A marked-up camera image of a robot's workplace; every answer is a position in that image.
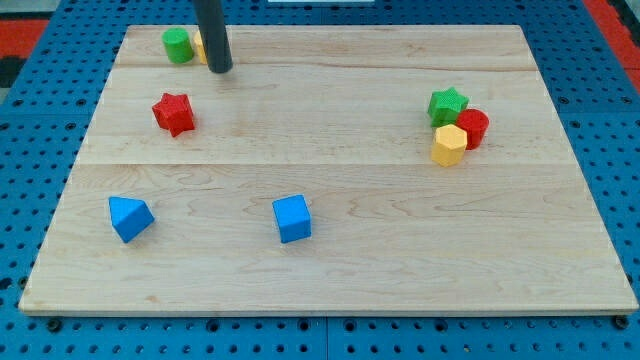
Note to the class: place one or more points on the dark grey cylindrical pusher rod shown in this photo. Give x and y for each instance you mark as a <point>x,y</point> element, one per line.
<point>211,23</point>

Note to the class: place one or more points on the red star block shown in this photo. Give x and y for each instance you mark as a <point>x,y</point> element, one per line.
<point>174,113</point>

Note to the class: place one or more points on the green star block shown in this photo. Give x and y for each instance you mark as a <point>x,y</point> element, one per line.
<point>445,106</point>

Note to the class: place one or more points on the yellow block behind rod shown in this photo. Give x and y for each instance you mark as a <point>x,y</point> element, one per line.
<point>199,48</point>

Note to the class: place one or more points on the green cylinder block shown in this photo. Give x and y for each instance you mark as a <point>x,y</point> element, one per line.
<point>177,45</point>

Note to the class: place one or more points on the blue cube block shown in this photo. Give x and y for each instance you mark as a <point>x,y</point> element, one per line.
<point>293,218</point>

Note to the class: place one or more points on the blue triangle block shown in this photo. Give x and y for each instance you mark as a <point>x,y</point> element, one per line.
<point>129,217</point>

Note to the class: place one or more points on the light wooden board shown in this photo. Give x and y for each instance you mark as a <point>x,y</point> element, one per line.
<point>339,115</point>

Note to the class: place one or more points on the yellow hexagon block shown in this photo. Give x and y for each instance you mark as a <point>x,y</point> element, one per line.
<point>449,145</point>

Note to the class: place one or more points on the red cylinder block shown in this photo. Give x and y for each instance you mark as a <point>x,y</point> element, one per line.
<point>475,123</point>

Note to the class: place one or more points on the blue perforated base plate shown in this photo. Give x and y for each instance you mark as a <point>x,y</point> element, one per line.
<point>46,113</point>

